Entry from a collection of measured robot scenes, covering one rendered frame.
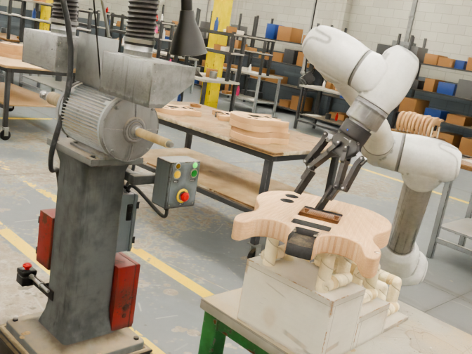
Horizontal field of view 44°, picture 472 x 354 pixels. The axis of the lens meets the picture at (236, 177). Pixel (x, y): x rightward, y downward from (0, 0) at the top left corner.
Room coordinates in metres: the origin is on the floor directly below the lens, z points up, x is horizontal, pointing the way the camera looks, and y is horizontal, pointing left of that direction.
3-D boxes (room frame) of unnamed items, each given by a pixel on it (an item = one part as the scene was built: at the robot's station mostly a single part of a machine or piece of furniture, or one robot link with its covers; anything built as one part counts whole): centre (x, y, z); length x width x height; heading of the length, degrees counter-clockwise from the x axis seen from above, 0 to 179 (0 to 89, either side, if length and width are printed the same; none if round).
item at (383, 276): (1.65, -0.45, 1.04); 0.20 x 0.03 x 0.03; 49
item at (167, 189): (2.39, 0.31, 0.99); 0.24 x 0.21 x 0.26; 46
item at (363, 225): (1.37, -0.22, 1.23); 0.40 x 0.35 x 0.04; 164
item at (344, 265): (1.35, -0.30, 1.15); 0.03 x 0.03 x 0.09
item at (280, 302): (1.38, -0.21, 1.02); 0.27 x 0.15 x 0.17; 50
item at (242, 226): (1.26, -0.05, 1.23); 0.09 x 0.07 x 0.04; 164
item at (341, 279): (1.31, -0.28, 1.12); 0.11 x 0.03 x 0.03; 140
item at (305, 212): (1.39, -0.22, 1.24); 0.10 x 0.05 x 0.03; 74
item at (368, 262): (1.18, -0.30, 1.23); 0.10 x 0.07 x 0.04; 164
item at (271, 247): (1.40, -0.12, 1.15); 0.03 x 0.03 x 0.09
